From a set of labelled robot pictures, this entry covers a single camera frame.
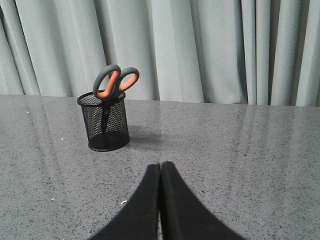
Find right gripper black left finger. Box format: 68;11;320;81
91;164;160;240

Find grey pleated curtain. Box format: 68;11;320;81
0;0;320;107

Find grey orange handled scissors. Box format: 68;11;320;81
92;64;140;133

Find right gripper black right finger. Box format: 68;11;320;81
159;161;243;240

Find black mesh pen bucket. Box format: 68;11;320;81
77;92;130;152

